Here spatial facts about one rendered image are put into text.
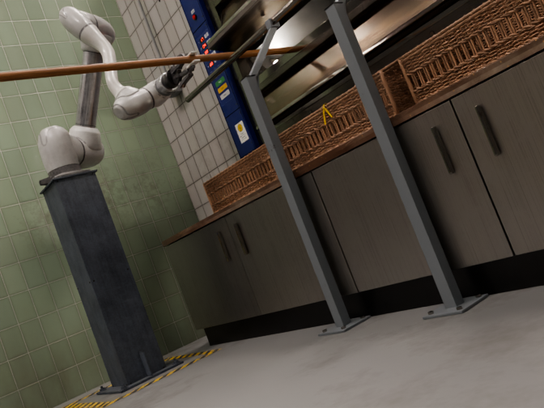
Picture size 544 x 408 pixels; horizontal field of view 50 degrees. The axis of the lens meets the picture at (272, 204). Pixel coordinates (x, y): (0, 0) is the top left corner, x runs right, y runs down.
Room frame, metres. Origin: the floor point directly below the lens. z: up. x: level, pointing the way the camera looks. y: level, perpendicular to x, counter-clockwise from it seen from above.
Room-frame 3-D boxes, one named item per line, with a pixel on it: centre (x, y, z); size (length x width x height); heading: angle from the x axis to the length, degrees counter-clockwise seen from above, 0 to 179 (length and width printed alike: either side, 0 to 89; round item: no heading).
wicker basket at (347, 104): (2.11, -0.46, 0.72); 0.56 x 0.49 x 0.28; 40
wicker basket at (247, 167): (2.56, -0.09, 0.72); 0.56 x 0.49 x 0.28; 38
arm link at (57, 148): (2.77, 0.87, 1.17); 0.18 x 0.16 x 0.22; 162
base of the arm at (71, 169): (2.75, 0.89, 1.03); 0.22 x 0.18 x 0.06; 129
